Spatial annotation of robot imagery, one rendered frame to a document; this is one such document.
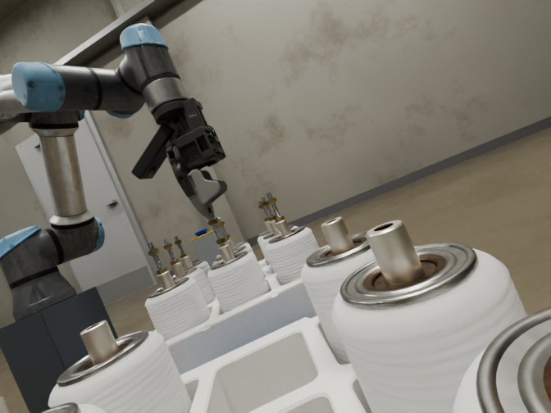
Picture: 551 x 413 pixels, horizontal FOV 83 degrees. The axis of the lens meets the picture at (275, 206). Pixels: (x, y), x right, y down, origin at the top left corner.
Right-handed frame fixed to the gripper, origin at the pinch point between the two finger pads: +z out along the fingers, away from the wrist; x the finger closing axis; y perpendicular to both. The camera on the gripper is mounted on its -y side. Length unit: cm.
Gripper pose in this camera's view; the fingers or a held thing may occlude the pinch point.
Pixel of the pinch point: (205, 214)
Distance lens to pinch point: 59.4
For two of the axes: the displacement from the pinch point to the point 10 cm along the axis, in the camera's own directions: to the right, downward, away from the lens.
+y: 9.1, -3.9, -1.6
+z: 4.0, 9.2, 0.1
